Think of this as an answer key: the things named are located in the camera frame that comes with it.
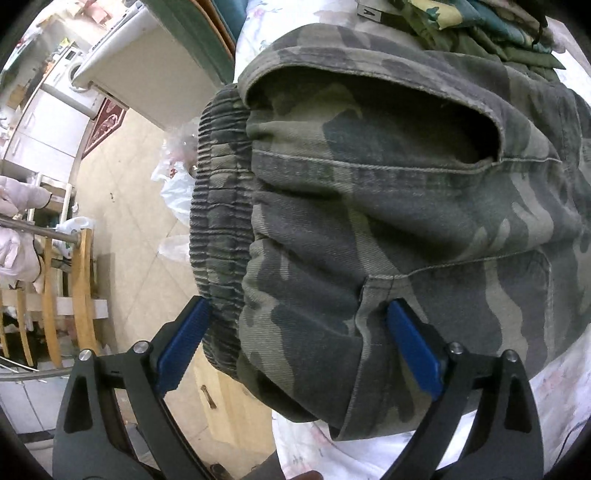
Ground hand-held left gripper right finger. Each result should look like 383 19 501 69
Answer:
383 298 546 480

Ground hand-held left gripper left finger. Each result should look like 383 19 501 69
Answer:
52 295 218 480

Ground camouflage pants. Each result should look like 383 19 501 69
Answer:
188 21 591 441

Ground wooden slatted chair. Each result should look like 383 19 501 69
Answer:
0 228 109 370

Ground white floral bed sheet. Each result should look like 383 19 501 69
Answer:
233 0 591 480

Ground white plastic bag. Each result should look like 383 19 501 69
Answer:
150 117 204 264

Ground pale pink padded jacket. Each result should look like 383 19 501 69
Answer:
0 175 51 282

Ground red patterned rug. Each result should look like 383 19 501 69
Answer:
81 97 127 160

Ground white kitchen base cabinet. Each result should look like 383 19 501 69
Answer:
2 88 88 174

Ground white low cabinet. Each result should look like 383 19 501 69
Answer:
71 4 236 132

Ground white washing machine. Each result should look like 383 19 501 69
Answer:
44 48 100 116

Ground olive green folded garment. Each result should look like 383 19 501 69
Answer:
416 28 566 70

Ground teal bed footboard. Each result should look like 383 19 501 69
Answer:
143 0 247 84

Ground green patterned folded garment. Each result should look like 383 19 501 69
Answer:
392 0 564 51

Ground metal rail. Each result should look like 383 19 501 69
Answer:
0 217 79 243

